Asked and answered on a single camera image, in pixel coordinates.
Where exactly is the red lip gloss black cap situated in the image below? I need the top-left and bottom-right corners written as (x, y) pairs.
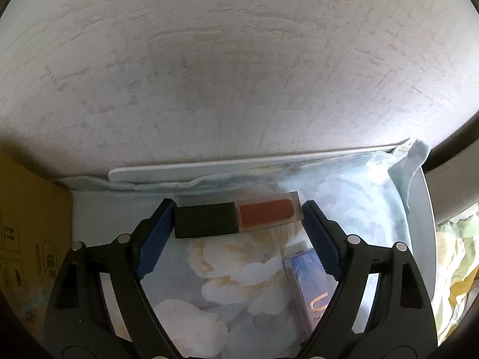
top-left (175, 191), bottom-right (304, 239)

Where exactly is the yellow green floral bedding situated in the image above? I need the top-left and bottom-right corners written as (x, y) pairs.
top-left (432, 203), bottom-right (478, 343)

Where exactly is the floral blue table cloth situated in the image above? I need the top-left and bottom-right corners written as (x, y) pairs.
top-left (63, 139), bottom-right (436, 358)

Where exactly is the cardboard box pink lining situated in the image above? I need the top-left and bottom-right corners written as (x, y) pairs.
top-left (0, 154), bottom-right (73, 341)

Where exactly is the blue cosmetic box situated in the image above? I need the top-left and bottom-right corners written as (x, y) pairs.
top-left (283, 249), bottom-right (337, 340)

